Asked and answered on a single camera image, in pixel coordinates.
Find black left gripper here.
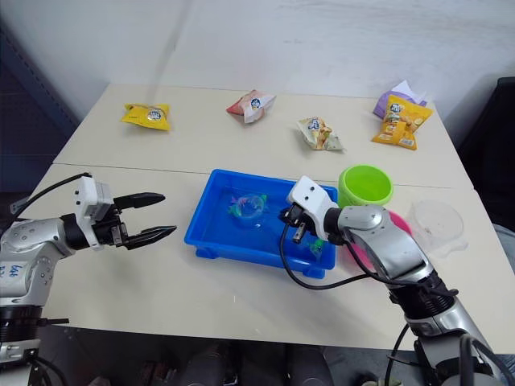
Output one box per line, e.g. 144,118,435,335
92,192,179,252

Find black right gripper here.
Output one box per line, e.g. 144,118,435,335
278,203,319,245

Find green toy fish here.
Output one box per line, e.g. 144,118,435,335
304,236,326,259

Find pink multicolour toy fish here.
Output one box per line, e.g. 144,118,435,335
228,194,269,218

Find blue plastic tub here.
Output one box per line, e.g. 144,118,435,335
183,168,340,280

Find green plastic bucket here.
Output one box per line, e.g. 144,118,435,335
337,163,395,211

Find clear plastic cup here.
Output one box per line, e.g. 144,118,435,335
407,199,470,259

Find beige green snack bag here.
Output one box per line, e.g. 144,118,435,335
296,116,344,152

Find yellow snack bag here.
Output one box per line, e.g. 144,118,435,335
122,102,172,132

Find red white snack bag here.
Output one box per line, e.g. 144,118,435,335
225,89,277,125

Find orange chips snack bag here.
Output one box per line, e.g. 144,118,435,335
370,100,434,151

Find purple snack bag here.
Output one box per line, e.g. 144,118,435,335
372,80,429,120

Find dark blue metal rack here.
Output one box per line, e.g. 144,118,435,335
0,22,81,195

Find dark rounded shape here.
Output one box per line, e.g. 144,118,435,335
280,345,328,386
178,346,243,386

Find black chair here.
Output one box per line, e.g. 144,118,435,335
457,76,515,231

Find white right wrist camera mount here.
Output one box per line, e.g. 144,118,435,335
286,175,341,242

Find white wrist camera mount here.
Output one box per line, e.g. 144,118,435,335
286,175,341,242
72,175,117,251

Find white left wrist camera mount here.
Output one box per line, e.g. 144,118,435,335
72,175,117,251

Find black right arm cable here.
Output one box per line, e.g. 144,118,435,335
280,223,459,298

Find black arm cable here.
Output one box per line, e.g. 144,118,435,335
10,172,92,214
280,223,459,298

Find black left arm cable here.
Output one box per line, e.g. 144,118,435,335
10,172,92,214

